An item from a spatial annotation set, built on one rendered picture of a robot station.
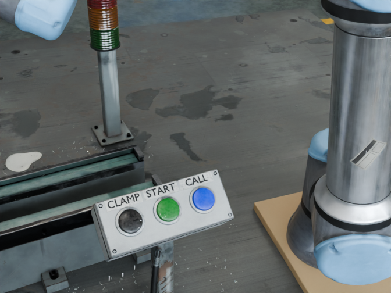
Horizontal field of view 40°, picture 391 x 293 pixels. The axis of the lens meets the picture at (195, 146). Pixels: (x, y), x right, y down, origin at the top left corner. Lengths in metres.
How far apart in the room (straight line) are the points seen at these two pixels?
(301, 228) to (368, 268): 0.21
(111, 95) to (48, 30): 0.60
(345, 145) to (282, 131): 0.66
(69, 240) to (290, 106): 0.73
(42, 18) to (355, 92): 0.35
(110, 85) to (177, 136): 0.20
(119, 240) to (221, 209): 0.14
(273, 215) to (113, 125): 0.44
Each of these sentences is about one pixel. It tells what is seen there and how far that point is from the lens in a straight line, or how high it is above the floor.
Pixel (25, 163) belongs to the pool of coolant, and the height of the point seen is 0.80.
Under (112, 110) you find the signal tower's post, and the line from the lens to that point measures 1.24.
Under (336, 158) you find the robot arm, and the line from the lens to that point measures 0.70.
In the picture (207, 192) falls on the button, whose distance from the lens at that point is 0.70.
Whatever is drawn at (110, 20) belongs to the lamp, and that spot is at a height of 1.10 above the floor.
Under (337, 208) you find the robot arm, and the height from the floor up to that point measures 1.06.
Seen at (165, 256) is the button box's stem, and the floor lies 0.97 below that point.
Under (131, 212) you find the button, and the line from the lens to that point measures 0.67.
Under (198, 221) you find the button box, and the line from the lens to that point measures 0.70.
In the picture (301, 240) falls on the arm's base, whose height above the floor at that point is 0.85.
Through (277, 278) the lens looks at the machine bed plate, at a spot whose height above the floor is 0.80.
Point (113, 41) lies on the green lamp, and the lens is 1.15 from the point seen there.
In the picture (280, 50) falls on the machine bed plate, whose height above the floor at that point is 0.80.
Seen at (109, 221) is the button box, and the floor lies 1.07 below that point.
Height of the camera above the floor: 1.53
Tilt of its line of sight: 36 degrees down
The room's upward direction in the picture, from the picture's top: 2 degrees clockwise
